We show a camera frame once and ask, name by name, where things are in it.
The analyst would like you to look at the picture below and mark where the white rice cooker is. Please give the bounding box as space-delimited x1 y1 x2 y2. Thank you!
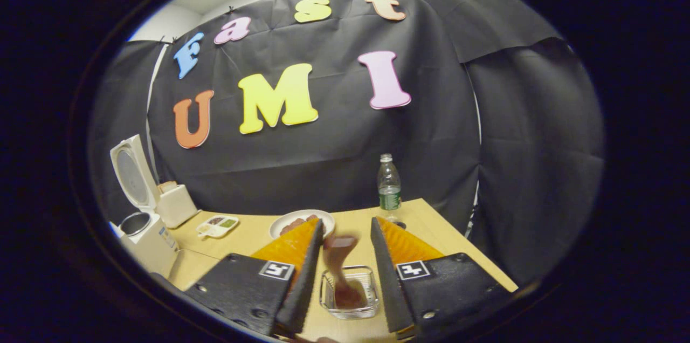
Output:
109 134 180 279

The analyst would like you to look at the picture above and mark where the clear plastic water bottle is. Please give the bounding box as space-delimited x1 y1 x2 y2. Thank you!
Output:
377 154 402 222

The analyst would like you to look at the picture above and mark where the black backdrop cloth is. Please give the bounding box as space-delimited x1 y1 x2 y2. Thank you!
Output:
86 0 605 287

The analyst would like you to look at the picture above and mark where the white toaster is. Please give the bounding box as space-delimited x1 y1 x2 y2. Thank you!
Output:
156 181 199 229

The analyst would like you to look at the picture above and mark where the white round plate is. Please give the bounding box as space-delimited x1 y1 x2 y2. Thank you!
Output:
268 209 336 240

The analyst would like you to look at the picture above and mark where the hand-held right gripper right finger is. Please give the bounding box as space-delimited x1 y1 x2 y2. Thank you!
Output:
370 216 513 341

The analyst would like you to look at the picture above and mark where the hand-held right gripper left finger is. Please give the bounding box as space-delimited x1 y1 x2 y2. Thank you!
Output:
186 218 325 337

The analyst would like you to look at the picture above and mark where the metal wire chopstick holder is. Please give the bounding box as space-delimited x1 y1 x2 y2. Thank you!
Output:
320 266 380 320

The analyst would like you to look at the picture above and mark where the brown wooden spoon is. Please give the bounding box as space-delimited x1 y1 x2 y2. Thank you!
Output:
322 234 364 310

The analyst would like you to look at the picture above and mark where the white divided condiment dish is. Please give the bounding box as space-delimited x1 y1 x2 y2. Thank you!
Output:
196 215 240 239

